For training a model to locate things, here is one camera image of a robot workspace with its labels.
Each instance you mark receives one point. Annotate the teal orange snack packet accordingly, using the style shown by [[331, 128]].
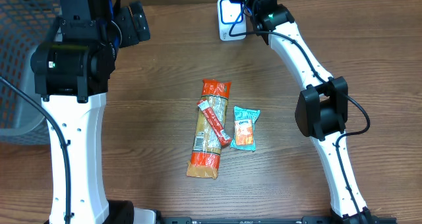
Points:
[[244, 127]]

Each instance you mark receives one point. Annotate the red stick sachet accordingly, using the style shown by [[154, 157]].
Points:
[[214, 122]]

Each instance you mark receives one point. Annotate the long orange pasta packet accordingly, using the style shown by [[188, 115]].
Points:
[[206, 151]]

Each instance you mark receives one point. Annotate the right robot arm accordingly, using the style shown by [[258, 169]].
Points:
[[322, 106]]

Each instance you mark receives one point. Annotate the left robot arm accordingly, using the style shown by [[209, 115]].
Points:
[[72, 68]]

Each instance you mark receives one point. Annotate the white barcode scanner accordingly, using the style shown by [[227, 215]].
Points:
[[228, 13]]

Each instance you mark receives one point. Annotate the grey plastic mesh basket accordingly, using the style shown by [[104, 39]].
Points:
[[24, 25]]

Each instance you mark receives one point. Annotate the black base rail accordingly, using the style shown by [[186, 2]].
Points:
[[303, 220]]

